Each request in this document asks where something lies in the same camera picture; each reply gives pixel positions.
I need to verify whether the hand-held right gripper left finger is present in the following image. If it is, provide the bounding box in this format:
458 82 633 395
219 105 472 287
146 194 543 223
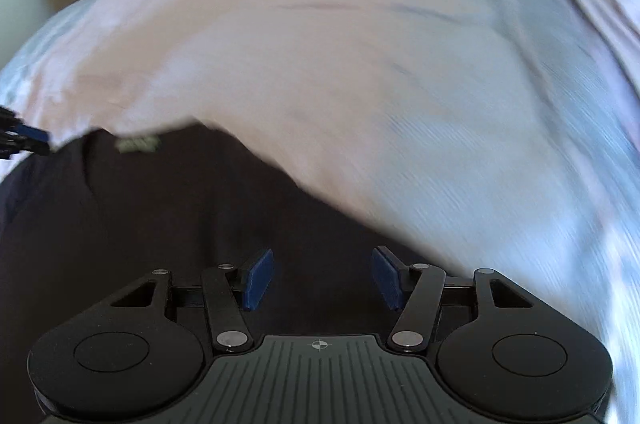
109 248 275 351

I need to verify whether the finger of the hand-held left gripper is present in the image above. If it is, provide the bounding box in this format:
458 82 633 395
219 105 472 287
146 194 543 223
0 106 51 160

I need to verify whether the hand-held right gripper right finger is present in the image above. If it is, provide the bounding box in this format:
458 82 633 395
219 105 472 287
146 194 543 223
371 246 535 350

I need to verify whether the dark purple shirt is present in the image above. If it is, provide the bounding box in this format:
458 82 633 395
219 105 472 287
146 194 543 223
0 124 451 424

